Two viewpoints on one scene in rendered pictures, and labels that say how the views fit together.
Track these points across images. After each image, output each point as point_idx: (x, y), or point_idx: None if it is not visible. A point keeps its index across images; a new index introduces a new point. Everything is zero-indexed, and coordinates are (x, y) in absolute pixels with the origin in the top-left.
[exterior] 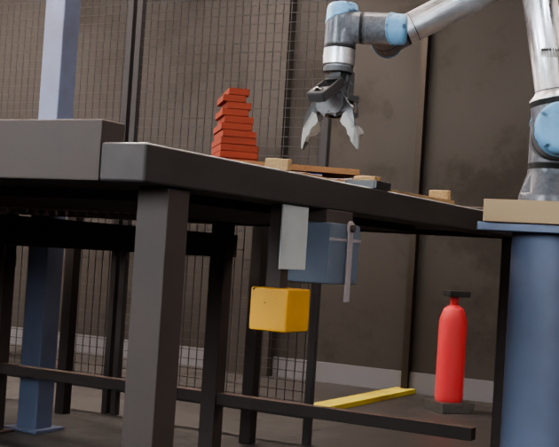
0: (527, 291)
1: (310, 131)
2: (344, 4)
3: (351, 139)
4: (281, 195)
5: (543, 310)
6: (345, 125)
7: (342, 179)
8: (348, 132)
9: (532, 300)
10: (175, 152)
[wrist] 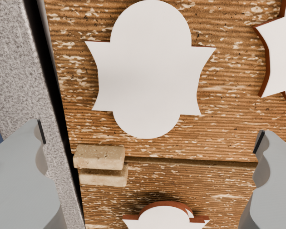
0: None
1: (266, 164)
2: None
3: (29, 125)
4: None
5: None
6: (31, 176)
7: (179, 207)
8: (32, 146)
9: None
10: None
